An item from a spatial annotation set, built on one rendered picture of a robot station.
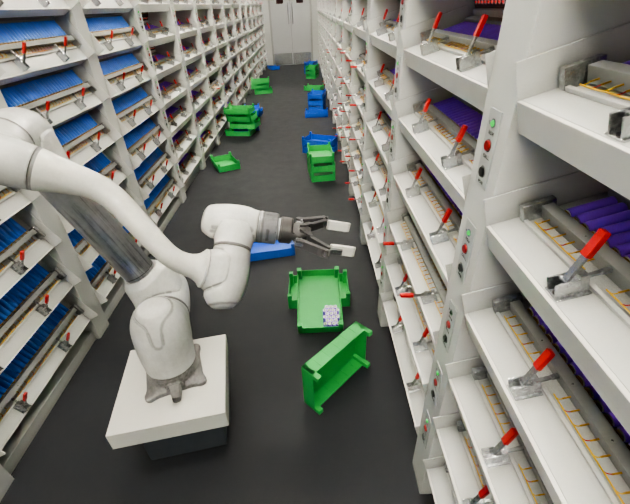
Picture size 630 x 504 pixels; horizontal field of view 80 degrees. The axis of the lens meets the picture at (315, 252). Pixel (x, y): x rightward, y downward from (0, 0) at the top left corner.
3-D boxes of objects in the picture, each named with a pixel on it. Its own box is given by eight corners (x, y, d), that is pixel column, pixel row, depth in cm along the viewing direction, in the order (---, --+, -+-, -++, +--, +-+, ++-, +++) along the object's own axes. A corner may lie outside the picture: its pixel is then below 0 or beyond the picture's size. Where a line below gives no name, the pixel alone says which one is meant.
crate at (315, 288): (342, 331, 169) (343, 324, 163) (298, 333, 169) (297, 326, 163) (338, 274, 186) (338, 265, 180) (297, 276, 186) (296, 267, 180)
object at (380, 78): (394, 123, 130) (386, 83, 123) (369, 90, 181) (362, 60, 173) (453, 103, 127) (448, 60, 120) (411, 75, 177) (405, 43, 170)
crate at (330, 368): (304, 402, 140) (319, 415, 135) (301, 366, 129) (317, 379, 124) (354, 355, 158) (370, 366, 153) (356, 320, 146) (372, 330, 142)
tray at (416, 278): (438, 357, 93) (432, 332, 88) (391, 233, 144) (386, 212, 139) (522, 338, 90) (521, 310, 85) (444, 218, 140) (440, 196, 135)
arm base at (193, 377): (145, 415, 108) (140, 403, 105) (144, 361, 126) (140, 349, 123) (209, 393, 114) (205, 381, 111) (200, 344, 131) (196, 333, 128)
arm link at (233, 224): (260, 216, 113) (254, 258, 109) (208, 209, 111) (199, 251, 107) (260, 201, 103) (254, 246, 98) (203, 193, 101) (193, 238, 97)
